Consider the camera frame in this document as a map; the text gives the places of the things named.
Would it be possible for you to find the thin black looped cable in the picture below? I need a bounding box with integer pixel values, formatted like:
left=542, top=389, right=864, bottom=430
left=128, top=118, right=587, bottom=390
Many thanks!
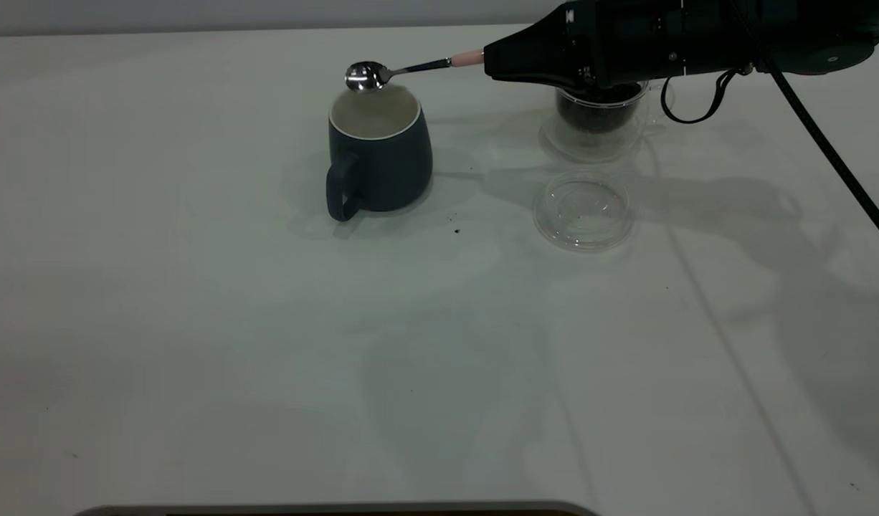
left=660, top=67, right=743, bottom=125

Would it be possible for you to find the dark grey ceramic mug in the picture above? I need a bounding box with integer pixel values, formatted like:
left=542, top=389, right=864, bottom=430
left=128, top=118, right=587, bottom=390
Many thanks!
left=326, top=82, right=434, bottom=222

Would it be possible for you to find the clear double-wall glass cup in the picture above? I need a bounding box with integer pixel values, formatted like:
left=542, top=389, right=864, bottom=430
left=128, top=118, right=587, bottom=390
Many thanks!
left=541, top=77, right=674, bottom=165

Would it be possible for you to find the pile of coffee beans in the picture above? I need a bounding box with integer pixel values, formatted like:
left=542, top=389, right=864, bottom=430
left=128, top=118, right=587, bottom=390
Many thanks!
left=558, top=82, right=645, bottom=134

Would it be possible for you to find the thick black straight cable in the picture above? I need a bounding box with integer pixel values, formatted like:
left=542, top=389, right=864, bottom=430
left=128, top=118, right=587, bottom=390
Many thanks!
left=730, top=0, right=879, bottom=256

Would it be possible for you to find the metal spoon with pink handle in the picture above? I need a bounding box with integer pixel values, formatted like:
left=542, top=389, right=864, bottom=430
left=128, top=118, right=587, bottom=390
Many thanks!
left=345, top=48, right=485, bottom=92

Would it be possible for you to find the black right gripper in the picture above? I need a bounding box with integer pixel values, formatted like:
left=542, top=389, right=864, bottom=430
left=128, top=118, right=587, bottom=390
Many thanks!
left=483, top=0, right=698, bottom=89

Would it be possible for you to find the clear glass saucer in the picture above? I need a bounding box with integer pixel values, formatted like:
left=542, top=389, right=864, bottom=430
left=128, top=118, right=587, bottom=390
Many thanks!
left=532, top=171, right=635, bottom=253

